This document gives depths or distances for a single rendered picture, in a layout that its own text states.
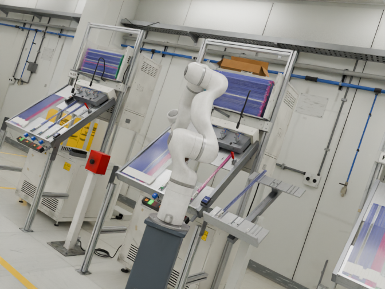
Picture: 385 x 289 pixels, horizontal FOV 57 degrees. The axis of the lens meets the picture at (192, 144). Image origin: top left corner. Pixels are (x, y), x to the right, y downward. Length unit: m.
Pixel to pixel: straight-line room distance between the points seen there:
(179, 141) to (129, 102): 1.97
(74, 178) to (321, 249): 2.43
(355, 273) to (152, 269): 0.91
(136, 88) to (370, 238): 2.40
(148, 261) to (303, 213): 2.49
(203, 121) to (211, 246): 1.02
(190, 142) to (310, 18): 3.07
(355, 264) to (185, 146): 0.96
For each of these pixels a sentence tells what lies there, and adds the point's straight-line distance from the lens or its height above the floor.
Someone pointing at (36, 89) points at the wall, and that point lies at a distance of 6.99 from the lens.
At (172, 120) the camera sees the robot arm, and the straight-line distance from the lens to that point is 2.11.
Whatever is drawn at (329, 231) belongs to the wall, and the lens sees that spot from 3.82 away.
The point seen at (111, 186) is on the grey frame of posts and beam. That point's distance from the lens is 2.50.
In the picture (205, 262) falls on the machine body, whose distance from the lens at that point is 2.43.
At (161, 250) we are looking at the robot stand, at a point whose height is 0.60.
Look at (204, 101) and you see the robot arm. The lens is 1.68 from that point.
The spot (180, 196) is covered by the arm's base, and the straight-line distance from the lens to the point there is 1.57.
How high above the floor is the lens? 1.07
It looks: level
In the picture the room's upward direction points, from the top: 19 degrees clockwise
